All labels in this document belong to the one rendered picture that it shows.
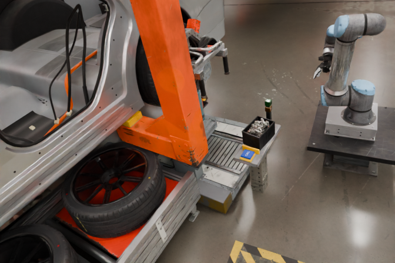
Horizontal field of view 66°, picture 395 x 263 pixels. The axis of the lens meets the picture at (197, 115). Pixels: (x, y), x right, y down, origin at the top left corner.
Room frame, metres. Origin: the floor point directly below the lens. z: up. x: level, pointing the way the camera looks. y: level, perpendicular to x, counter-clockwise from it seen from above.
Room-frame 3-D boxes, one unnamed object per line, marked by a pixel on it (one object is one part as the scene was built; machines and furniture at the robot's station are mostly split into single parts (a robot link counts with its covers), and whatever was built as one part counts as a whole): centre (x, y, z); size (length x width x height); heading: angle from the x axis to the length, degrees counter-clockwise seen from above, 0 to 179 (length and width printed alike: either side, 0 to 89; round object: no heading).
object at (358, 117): (1.65, -1.14, 0.45); 0.19 x 0.19 x 0.10
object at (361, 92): (1.65, -1.13, 0.59); 0.17 x 0.15 x 0.18; 71
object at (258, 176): (1.54, -0.36, 0.21); 0.10 x 0.10 x 0.42; 51
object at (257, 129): (1.57, -0.39, 0.52); 0.20 x 0.14 x 0.13; 132
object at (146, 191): (1.48, 0.65, 0.39); 0.66 x 0.66 x 0.24
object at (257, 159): (1.56, -0.38, 0.44); 0.43 x 0.17 x 0.03; 141
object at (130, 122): (1.80, 0.48, 0.71); 0.14 x 0.14 x 0.05; 51
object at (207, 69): (2.02, -0.05, 0.85); 0.21 x 0.14 x 0.14; 51
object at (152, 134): (1.69, 0.35, 0.69); 0.52 x 0.17 x 0.35; 51
